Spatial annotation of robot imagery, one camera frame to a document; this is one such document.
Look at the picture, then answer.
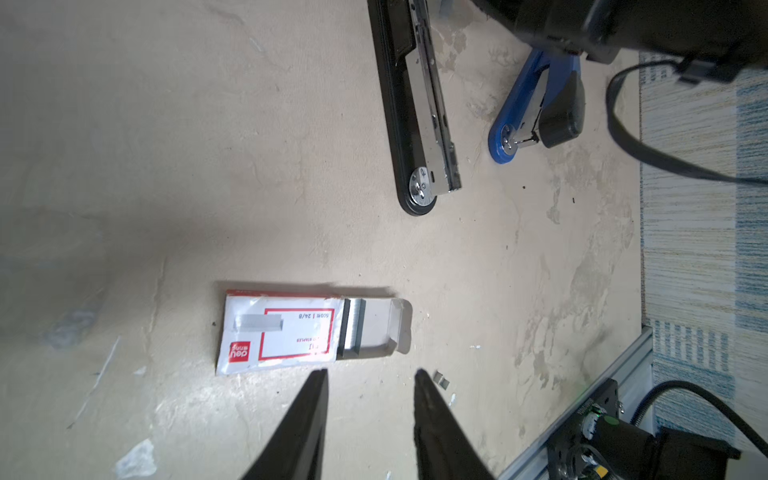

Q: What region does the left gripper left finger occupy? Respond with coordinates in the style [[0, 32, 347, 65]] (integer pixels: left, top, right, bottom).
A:
[[242, 369, 329, 479]]

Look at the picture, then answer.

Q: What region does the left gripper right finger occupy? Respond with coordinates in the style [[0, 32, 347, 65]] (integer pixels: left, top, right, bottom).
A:
[[414, 369, 494, 479]]

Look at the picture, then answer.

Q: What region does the red white staple box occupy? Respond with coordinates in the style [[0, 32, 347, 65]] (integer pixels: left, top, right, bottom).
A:
[[216, 290, 413, 376]]

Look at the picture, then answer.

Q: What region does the black stapler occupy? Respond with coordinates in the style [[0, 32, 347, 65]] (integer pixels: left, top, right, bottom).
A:
[[367, 0, 462, 216]]

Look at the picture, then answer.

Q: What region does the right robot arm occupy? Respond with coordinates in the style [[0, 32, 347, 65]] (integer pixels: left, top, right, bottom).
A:
[[476, 0, 767, 83]]

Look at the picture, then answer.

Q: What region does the small loose staple piece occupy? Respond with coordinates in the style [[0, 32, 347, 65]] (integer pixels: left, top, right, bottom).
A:
[[432, 371, 450, 390]]

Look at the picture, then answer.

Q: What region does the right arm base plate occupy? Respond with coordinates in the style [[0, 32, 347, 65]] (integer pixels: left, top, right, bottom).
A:
[[546, 379, 620, 479]]

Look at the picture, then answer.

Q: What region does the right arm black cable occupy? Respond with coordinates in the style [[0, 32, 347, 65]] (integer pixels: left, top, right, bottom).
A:
[[604, 58, 768, 186]]

